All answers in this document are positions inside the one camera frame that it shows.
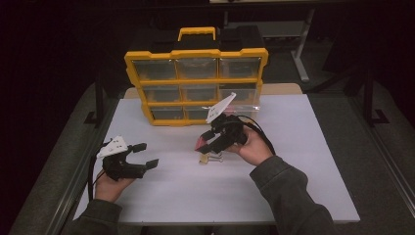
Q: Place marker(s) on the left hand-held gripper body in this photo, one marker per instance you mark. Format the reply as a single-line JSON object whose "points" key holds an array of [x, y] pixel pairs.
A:
{"points": [[120, 169]]}

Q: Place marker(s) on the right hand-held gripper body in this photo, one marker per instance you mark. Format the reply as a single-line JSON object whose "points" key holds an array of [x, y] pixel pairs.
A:
{"points": [[231, 130]]}

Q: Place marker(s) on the yellow binder clip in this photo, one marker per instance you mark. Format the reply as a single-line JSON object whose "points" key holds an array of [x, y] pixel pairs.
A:
{"points": [[204, 159]]}

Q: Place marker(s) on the clear plastic drawer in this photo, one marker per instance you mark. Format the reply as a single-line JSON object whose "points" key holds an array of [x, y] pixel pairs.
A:
{"points": [[248, 98]]}

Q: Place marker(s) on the yellow drawer organizer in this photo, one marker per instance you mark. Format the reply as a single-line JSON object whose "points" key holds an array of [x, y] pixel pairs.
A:
{"points": [[195, 81]]}

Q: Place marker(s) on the person's left hand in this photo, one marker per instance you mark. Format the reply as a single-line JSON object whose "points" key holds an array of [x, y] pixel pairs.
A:
{"points": [[109, 189]]}

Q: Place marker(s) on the person's right hand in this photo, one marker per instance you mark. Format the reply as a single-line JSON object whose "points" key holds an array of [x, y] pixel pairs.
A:
{"points": [[256, 150]]}

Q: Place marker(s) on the black metal stand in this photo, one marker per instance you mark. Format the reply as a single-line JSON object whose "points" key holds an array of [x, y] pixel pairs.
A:
{"points": [[99, 101], [368, 98]]}

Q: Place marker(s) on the white metal stand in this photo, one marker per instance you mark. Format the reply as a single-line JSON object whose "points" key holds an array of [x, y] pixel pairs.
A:
{"points": [[301, 58]]}

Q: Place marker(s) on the metal rail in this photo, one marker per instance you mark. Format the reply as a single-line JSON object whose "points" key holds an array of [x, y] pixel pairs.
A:
{"points": [[391, 169], [70, 192]]}

